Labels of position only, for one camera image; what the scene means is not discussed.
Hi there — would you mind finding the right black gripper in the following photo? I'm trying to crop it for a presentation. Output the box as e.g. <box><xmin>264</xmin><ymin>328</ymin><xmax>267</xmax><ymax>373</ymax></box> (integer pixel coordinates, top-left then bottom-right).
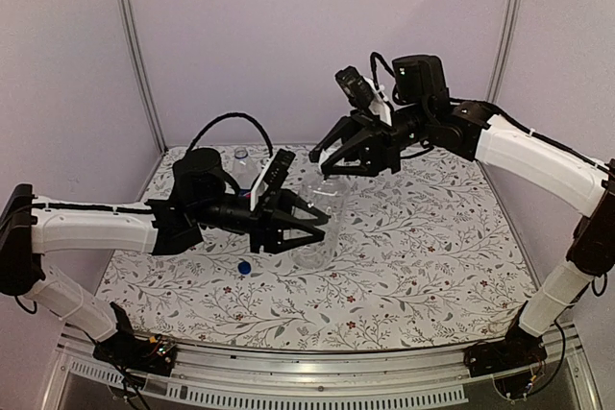
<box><xmin>311</xmin><ymin>100</ymin><xmax>431</xmax><ymax>175</ymax></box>

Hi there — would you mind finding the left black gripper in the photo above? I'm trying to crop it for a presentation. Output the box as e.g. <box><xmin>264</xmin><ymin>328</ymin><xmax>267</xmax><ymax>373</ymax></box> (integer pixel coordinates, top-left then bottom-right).
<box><xmin>191</xmin><ymin>188</ymin><xmax>329</xmax><ymax>253</ymax></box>

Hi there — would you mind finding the clear plastic bottle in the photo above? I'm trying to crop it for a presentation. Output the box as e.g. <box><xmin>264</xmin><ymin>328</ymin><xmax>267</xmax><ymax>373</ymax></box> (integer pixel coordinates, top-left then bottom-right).
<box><xmin>291</xmin><ymin>172</ymin><xmax>349</xmax><ymax>270</ymax></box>

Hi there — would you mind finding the white clear bottle cap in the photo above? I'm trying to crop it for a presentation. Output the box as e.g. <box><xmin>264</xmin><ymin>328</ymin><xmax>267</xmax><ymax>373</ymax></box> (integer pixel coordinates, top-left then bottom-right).
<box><xmin>315</xmin><ymin>161</ymin><xmax>332</xmax><ymax>179</ymax></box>

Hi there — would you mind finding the blue bottle cap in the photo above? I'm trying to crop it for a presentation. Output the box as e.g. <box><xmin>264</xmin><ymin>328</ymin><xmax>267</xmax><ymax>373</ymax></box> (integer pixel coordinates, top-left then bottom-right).
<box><xmin>237</xmin><ymin>261</ymin><xmax>252</xmax><ymax>276</ymax></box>

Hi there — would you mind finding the Pepsi label plastic bottle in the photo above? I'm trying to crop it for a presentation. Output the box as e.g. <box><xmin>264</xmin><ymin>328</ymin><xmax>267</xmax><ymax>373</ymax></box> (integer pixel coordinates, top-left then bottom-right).
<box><xmin>232</xmin><ymin>147</ymin><xmax>259</xmax><ymax>196</ymax></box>

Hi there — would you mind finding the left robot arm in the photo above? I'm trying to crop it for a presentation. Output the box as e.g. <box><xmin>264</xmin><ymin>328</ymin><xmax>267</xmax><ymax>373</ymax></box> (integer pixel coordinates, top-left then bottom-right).
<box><xmin>1</xmin><ymin>148</ymin><xmax>330</xmax><ymax>366</ymax></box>

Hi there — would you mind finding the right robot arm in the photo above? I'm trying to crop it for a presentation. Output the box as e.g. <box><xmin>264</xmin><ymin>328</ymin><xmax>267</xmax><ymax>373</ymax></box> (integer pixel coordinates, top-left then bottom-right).
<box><xmin>309</xmin><ymin>55</ymin><xmax>614</xmax><ymax>368</ymax></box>

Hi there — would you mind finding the floral patterned table mat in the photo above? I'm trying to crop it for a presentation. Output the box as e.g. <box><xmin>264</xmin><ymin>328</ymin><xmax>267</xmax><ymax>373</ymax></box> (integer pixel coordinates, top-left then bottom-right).
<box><xmin>97</xmin><ymin>151</ymin><xmax>535</xmax><ymax>350</ymax></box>

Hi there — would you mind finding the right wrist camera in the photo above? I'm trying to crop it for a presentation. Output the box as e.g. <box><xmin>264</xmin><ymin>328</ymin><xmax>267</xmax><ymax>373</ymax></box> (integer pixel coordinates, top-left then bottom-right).
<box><xmin>334</xmin><ymin>66</ymin><xmax>393</xmax><ymax>126</ymax></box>

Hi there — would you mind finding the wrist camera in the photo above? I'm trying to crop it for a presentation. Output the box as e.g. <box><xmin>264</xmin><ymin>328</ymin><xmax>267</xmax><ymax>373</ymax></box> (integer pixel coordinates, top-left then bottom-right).
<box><xmin>250</xmin><ymin>149</ymin><xmax>296</xmax><ymax>211</ymax></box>
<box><xmin>334</xmin><ymin>66</ymin><xmax>393</xmax><ymax>126</ymax></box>

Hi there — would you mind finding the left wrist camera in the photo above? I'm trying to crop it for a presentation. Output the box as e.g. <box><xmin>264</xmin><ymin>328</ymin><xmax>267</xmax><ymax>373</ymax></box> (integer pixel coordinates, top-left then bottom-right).
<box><xmin>250</xmin><ymin>149</ymin><xmax>296</xmax><ymax>211</ymax></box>

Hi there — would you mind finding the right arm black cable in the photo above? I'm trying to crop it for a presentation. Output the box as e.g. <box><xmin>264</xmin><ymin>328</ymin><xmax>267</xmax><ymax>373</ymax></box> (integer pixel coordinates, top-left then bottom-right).
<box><xmin>368</xmin><ymin>51</ymin><xmax>400</xmax><ymax>104</ymax></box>

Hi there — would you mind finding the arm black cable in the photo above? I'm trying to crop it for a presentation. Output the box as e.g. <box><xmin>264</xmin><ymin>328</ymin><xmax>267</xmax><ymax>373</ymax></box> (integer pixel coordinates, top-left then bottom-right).
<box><xmin>368</xmin><ymin>51</ymin><xmax>400</xmax><ymax>104</ymax></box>
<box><xmin>187</xmin><ymin>111</ymin><xmax>276</xmax><ymax>161</ymax></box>

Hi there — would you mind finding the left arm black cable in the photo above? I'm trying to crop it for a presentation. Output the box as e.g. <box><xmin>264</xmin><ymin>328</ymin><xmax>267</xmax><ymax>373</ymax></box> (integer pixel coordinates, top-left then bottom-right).
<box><xmin>187</xmin><ymin>111</ymin><xmax>276</xmax><ymax>161</ymax></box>

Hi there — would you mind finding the front aluminium rail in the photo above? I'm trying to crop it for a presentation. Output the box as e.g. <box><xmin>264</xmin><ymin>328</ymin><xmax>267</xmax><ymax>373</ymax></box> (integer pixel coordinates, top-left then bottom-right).
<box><xmin>41</xmin><ymin>325</ymin><xmax>604</xmax><ymax>409</ymax></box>

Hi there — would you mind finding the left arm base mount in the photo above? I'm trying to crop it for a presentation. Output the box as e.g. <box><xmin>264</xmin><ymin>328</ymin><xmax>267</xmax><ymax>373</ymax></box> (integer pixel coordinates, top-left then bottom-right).
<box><xmin>93</xmin><ymin>302</ymin><xmax>177</xmax><ymax>376</ymax></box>

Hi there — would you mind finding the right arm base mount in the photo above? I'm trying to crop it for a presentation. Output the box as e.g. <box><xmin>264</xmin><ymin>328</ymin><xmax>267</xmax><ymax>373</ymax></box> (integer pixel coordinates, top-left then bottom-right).
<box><xmin>463</xmin><ymin>327</ymin><xmax>547</xmax><ymax>399</ymax></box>

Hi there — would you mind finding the right aluminium frame post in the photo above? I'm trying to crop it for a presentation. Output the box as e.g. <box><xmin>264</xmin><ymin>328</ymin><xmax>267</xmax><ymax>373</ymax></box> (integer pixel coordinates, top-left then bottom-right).
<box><xmin>486</xmin><ymin>0</ymin><xmax>523</xmax><ymax>103</ymax></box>

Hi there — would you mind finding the aluminium frame post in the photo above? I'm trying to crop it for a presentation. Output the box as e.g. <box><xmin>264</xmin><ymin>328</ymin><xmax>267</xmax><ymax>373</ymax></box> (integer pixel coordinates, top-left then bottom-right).
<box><xmin>117</xmin><ymin>0</ymin><xmax>168</xmax><ymax>155</ymax></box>
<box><xmin>486</xmin><ymin>0</ymin><xmax>523</xmax><ymax>103</ymax></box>

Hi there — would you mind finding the left aluminium frame post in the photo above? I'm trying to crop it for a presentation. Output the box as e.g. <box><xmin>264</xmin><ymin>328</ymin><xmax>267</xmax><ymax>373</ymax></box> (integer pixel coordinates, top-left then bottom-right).
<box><xmin>117</xmin><ymin>0</ymin><xmax>168</xmax><ymax>155</ymax></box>

